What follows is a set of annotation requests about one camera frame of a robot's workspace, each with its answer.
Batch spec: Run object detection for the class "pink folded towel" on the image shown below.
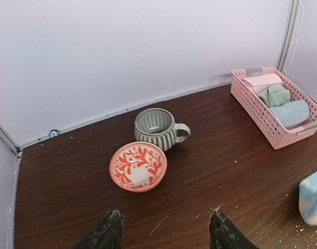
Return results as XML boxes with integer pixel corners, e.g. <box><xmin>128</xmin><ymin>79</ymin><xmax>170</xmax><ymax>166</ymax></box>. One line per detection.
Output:
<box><xmin>243</xmin><ymin>73</ymin><xmax>283</xmax><ymax>93</ymax></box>

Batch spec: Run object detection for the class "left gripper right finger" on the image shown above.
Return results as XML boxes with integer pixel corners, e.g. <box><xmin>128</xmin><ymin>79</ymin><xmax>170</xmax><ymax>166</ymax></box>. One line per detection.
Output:
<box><xmin>209</xmin><ymin>209</ymin><xmax>258</xmax><ymax>249</ymax></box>

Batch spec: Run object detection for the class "wall screw eyelet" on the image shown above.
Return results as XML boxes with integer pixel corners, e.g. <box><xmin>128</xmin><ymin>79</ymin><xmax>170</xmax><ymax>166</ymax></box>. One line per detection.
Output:
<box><xmin>49</xmin><ymin>129</ymin><xmax>60</xmax><ymax>138</ymax></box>

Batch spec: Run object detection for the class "red patterned bowl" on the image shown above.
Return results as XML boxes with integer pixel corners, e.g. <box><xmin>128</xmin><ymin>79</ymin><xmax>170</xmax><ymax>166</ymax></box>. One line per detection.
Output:
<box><xmin>109</xmin><ymin>142</ymin><xmax>168</xmax><ymax>192</ymax></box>

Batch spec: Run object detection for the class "striped ceramic mug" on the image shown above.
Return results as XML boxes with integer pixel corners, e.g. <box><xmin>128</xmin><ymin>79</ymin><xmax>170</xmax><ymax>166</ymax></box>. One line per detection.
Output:
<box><xmin>134</xmin><ymin>108</ymin><xmax>191</xmax><ymax>151</ymax></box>

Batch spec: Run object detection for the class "right aluminium frame post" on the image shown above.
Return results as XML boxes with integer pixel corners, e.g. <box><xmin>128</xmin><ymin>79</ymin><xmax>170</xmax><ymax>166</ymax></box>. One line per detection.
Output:
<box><xmin>277</xmin><ymin>1</ymin><xmax>305</xmax><ymax>73</ymax></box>

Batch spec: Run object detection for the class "blue patterned towel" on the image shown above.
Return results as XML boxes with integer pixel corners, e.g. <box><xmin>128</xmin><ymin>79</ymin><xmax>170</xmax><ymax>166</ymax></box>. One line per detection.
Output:
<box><xmin>299</xmin><ymin>171</ymin><xmax>317</xmax><ymax>226</ymax></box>

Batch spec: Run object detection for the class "pink plastic basket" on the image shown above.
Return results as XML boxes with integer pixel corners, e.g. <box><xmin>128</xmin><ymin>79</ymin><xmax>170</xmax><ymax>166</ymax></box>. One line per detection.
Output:
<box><xmin>230</xmin><ymin>67</ymin><xmax>317</xmax><ymax>149</ymax></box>

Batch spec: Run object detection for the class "grey green rolled towel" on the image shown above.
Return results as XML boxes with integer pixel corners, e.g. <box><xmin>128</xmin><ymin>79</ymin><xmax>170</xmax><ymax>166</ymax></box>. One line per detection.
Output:
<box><xmin>257</xmin><ymin>84</ymin><xmax>291</xmax><ymax>107</ymax></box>

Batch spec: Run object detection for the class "left aluminium frame post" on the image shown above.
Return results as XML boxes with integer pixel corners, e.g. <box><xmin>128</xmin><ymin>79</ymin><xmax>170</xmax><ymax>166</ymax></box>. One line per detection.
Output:
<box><xmin>0</xmin><ymin>124</ymin><xmax>22</xmax><ymax>157</ymax></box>

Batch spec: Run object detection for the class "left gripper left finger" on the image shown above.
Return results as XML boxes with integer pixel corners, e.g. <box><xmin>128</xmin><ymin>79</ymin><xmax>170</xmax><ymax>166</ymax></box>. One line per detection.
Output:
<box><xmin>74</xmin><ymin>210</ymin><xmax>124</xmax><ymax>249</ymax></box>

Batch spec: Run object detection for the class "aluminium frame post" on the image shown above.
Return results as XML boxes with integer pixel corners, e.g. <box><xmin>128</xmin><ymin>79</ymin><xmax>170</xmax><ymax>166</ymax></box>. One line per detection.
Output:
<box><xmin>277</xmin><ymin>1</ymin><xmax>305</xmax><ymax>73</ymax></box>
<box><xmin>0</xmin><ymin>124</ymin><xmax>22</xmax><ymax>157</ymax></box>

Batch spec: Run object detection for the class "light blue towel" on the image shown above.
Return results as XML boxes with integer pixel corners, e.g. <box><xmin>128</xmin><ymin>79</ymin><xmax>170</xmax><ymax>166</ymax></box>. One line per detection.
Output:
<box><xmin>269</xmin><ymin>100</ymin><xmax>310</xmax><ymax>129</ymax></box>

